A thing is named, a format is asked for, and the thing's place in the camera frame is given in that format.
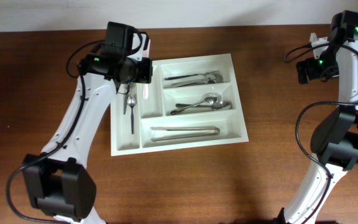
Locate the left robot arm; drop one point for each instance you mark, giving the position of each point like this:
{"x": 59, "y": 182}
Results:
{"x": 56, "y": 180}

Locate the pink plastic knife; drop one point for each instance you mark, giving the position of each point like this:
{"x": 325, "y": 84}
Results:
{"x": 145, "y": 87}

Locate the small metal spoon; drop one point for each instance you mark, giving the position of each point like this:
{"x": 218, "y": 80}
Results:
{"x": 131, "y": 102}
{"x": 128, "y": 88}

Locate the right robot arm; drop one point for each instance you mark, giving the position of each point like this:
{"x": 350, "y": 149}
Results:
{"x": 334, "y": 142}

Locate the white cutlery tray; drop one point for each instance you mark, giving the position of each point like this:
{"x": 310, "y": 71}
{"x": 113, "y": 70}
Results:
{"x": 155, "y": 111}

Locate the dark chopstick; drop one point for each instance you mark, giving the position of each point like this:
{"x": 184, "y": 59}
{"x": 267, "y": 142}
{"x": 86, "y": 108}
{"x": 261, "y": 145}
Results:
{"x": 190, "y": 135}
{"x": 212, "y": 129}

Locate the metal fork dark handle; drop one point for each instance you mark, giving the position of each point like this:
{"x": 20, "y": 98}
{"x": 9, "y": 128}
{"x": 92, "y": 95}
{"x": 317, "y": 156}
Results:
{"x": 182, "y": 76}

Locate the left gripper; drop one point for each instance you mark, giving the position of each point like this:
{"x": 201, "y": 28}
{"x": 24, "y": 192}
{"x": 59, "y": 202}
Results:
{"x": 146, "y": 73}

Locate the large metal spoon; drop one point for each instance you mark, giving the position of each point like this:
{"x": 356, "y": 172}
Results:
{"x": 219, "y": 105}
{"x": 208, "y": 99}

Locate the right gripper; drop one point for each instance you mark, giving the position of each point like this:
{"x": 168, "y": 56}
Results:
{"x": 313, "y": 72}

